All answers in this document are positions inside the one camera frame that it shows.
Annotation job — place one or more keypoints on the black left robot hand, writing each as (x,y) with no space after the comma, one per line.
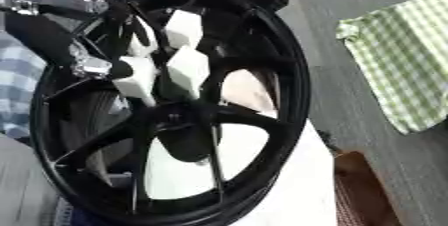
(41,36)

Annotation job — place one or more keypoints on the black spoked wheel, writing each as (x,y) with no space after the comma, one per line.
(265,70)

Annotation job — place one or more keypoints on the person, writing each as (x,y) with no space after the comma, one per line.
(17,80)

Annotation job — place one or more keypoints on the brown box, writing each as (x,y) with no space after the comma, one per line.
(364,193)

